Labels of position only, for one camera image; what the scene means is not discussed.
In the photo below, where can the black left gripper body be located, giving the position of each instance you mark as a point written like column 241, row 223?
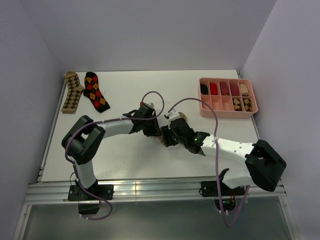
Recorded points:
column 150, row 127

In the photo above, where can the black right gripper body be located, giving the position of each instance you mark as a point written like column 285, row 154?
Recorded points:
column 167, row 132

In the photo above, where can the black red yellow argyle sock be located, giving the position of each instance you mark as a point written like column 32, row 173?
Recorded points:
column 93, row 93

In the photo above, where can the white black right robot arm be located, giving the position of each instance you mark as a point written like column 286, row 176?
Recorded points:
column 239, row 164

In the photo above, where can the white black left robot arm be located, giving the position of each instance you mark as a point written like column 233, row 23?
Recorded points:
column 83, row 140

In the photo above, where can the black rolled sock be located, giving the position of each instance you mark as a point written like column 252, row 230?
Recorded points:
column 204, row 89

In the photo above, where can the red rolled sock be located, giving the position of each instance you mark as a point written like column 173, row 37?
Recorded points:
column 213, row 89

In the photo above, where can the pink divided organizer tray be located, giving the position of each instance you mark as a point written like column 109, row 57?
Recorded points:
column 222, row 105

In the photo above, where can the brown yellow argyle rolled sock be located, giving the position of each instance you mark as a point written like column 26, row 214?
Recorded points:
column 237, row 104

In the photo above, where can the dark pink rolled sock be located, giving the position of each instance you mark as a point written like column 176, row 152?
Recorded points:
column 224, row 89

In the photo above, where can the magenta rolled sock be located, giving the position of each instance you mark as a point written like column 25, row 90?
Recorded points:
column 234, row 89

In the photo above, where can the brown cream argyle rolled sock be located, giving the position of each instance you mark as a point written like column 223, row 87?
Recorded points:
column 247, row 105

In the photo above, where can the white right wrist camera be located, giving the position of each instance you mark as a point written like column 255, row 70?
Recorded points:
column 172, row 115

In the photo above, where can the aluminium front mounting rail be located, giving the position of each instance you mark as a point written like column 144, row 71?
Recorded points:
column 145, row 190

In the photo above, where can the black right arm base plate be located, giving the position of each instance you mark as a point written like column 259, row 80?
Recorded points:
column 210, row 189

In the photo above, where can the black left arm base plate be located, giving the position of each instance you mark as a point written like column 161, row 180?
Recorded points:
column 104, row 191

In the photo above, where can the black box under rail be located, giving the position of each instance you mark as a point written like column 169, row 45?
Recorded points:
column 88, row 208

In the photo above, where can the aluminium table edge rail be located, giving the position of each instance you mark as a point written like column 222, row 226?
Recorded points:
column 52, row 129

